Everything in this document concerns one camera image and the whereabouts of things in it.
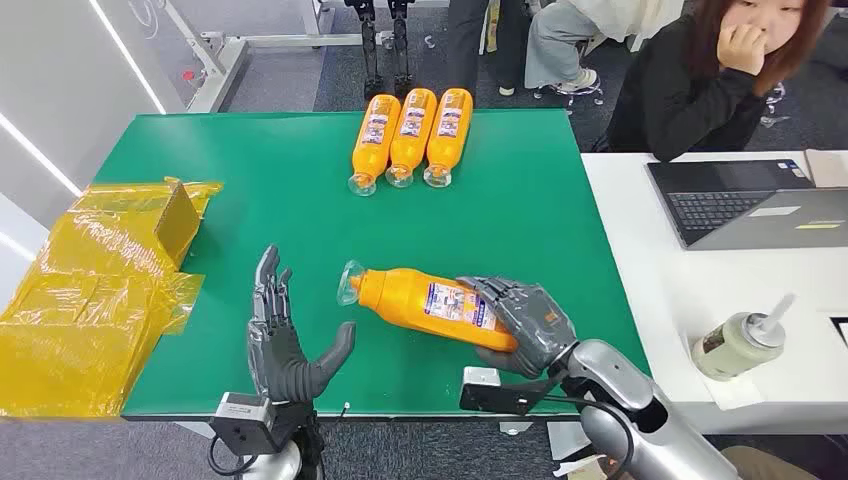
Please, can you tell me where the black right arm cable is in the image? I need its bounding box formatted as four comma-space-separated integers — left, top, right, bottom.
541, 392, 637, 480

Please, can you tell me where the grey laptop with black keyboard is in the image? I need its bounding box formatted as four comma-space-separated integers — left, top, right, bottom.
645, 157, 848, 252

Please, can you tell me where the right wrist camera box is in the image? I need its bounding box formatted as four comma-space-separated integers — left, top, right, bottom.
458, 366, 552, 418

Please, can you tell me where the pale drink cup with straw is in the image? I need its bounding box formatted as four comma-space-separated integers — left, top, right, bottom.
690, 293, 797, 384

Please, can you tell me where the seated person at desk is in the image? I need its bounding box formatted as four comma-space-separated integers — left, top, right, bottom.
591, 0, 833, 164

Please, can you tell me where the yellow printed bag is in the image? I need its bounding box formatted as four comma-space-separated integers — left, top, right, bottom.
485, 0, 500, 55

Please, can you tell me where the person's knee in brown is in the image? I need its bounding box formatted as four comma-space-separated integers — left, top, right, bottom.
718, 444, 824, 480

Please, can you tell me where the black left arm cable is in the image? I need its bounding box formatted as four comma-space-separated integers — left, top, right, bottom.
207, 433, 261, 479

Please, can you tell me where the standing person in background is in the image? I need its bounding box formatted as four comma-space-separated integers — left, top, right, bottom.
446, 0, 531, 98

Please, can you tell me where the person's hand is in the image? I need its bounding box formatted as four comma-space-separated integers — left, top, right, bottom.
716, 23, 769, 77

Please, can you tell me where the yellow taped cardboard box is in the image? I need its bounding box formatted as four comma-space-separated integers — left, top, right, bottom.
0, 176, 225, 421

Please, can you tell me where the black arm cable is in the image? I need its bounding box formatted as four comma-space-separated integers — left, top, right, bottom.
541, 392, 637, 480
207, 433, 261, 479

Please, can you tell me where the orange bottle with clear cap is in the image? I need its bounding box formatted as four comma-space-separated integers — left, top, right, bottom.
335, 259, 520, 354
423, 87, 474, 189
385, 87, 439, 189
347, 93, 403, 197

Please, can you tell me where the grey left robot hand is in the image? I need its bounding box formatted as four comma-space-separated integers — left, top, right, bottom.
246, 244, 358, 404

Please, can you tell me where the green table mat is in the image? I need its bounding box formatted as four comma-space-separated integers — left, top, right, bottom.
92, 108, 652, 421

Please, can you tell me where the white paper napkin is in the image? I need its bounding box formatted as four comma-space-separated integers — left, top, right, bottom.
682, 329, 764, 413

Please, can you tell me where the black robot leg stand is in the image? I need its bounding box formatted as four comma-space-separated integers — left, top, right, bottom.
343, 0, 417, 102

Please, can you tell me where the white metal frame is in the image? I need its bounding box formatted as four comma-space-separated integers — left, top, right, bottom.
158, 0, 382, 115

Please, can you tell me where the seated person in background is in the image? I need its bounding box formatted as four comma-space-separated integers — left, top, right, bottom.
523, 0, 685, 95

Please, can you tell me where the white paper scrap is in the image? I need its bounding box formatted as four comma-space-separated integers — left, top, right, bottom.
552, 453, 605, 480

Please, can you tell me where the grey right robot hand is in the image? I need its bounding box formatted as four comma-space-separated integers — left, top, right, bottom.
456, 275, 579, 381

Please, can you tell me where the chair base with castors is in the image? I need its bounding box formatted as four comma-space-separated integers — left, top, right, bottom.
759, 80, 792, 130
532, 78, 606, 109

